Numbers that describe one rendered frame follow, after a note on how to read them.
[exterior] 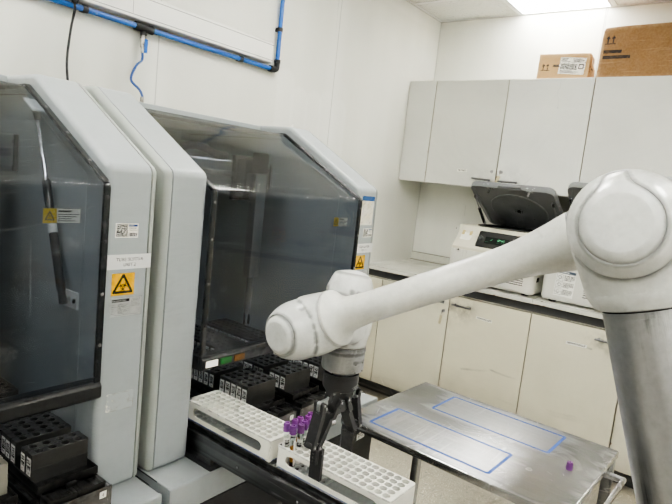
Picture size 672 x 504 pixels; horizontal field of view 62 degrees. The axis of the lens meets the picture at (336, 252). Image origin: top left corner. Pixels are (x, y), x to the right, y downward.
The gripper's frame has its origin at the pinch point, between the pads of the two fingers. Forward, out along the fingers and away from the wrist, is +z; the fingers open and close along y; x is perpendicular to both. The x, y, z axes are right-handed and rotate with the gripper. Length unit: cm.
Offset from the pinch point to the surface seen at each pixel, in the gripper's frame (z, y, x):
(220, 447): 5.6, -6.8, 27.4
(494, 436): 4, 50, -17
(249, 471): 7.4, -6.8, 17.3
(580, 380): 35, 228, 0
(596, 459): 4, 59, -41
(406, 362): 57, 229, 108
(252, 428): -0.3, -3.1, 21.2
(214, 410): -0.1, -3.3, 34.4
